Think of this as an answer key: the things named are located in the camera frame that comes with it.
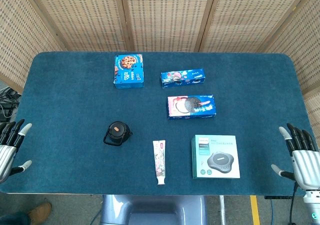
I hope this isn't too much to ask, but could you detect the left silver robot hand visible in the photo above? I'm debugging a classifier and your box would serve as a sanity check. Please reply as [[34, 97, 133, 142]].
[[0, 118, 33, 185]]

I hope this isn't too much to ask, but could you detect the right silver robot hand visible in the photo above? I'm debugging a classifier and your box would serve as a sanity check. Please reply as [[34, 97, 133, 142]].
[[270, 122, 320, 191]]

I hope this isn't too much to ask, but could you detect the black round pot with lid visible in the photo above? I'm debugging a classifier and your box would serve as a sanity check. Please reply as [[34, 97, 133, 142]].
[[103, 121, 134, 147]]

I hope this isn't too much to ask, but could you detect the silver blue robot base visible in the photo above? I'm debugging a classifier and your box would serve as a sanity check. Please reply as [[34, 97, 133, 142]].
[[99, 194, 208, 225]]

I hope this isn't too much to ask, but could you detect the brown shoe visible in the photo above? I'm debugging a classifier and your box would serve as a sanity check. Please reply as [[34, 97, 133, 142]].
[[26, 201, 53, 225]]

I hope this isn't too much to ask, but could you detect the teal Philips speaker box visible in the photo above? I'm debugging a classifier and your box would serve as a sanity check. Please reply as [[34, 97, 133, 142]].
[[191, 134, 241, 180]]

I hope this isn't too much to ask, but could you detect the large blue pink Oreo box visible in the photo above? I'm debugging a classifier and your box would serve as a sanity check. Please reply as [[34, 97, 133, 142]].
[[167, 94, 217, 121]]

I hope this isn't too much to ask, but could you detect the floral toothpaste tube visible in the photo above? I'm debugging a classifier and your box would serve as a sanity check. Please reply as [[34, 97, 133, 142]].
[[152, 139, 167, 186]]

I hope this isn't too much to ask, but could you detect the blue chocolate chip cookie box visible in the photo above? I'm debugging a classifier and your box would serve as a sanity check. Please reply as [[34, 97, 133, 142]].
[[113, 54, 145, 89]]

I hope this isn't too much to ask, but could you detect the slim blue Oreo box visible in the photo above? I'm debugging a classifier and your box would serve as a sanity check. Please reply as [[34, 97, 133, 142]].
[[160, 68, 207, 89]]

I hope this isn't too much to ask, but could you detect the blue table cloth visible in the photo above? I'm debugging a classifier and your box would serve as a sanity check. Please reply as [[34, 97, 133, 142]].
[[0, 51, 320, 197]]

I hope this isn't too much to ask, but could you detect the woven bamboo folding screen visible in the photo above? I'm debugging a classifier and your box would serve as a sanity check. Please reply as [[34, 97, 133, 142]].
[[0, 0, 320, 146]]

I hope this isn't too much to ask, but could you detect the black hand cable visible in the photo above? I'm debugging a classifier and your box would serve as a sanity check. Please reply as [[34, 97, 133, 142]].
[[289, 181, 299, 225]]

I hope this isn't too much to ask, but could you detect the black cables bundle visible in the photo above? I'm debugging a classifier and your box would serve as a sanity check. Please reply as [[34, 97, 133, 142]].
[[0, 86, 22, 122]]

